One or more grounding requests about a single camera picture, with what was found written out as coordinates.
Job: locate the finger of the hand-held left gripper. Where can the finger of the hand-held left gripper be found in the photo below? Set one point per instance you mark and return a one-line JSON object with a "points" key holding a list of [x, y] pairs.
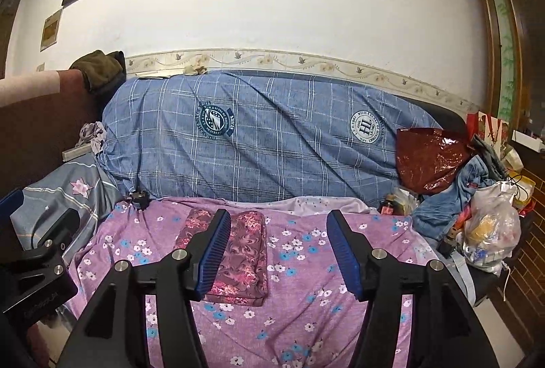
{"points": [[9, 204], [64, 229]]}

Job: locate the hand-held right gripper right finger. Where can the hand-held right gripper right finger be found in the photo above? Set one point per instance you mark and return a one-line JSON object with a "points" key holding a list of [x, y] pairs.
{"points": [[345, 257]]}

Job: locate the clear plastic bag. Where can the clear plastic bag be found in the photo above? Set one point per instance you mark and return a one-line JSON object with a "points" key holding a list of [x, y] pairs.
{"points": [[489, 231]]}

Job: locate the red-brown plastic bag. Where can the red-brown plastic bag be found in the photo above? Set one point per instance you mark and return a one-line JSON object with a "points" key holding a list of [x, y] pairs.
{"points": [[430, 159]]}

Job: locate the grey star print pillow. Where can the grey star print pillow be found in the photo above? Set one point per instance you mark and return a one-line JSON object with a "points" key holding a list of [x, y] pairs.
{"points": [[72, 197]]}

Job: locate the small framed wall plaque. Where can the small framed wall plaque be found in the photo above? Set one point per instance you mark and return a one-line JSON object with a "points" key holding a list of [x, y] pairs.
{"points": [[51, 29]]}

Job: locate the white box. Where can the white box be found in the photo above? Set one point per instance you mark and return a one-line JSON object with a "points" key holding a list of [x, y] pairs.
{"points": [[528, 138]]}

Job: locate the beige crumpled cloth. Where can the beige crumpled cloth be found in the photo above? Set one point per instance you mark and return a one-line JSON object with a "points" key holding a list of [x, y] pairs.
{"points": [[196, 68]]}

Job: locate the yellow packet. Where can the yellow packet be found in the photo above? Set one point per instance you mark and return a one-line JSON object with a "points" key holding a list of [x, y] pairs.
{"points": [[524, 185]]}

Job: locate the dark leather sofa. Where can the dark leather sofa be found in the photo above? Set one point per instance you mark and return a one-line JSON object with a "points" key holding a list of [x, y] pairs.
{"points": [[38, 129]]}

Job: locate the lilac crumpled cloth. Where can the lilac crumpled cloth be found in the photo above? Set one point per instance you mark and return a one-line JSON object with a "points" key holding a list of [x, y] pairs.
{"points": [[91, 136]]}

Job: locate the wooden door frame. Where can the wooden door frame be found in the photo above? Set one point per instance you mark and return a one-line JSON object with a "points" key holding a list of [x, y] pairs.
{"points": [[498, 31]]}

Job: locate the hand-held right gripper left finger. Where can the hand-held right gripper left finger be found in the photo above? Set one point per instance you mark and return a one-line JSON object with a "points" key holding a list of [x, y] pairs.
{"points": [[213, 257]]}

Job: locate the olive green cloth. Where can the olive green cloth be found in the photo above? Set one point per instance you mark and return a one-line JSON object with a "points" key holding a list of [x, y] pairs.
{"points": [[100, 70]]}

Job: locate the dark pink patterned garment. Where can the dark pink patterned garment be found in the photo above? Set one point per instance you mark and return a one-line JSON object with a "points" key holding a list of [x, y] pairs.
{"points": [[247, 248]]}

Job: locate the purple floral bed sheet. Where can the purple floral bed sheet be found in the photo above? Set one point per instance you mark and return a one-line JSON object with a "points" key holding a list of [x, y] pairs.
{"points": [[298, 308]]}

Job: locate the brown glass bottle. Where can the brown glass bottle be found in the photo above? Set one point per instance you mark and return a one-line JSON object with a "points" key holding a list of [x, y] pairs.
{"points": [[387, 205]]}

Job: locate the red gift bag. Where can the red gift bag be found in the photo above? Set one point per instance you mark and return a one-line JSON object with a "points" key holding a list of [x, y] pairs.
{"points": [[485, 125]]}

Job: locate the blue denim garment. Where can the blue denim garment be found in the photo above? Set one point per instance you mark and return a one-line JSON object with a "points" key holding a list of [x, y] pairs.
{"points": [[451, 193]]}

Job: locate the blue plaid sofa cover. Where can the blue plaid sofa cover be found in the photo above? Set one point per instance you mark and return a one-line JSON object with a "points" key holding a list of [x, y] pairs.
{"points": [[276, 146]]}

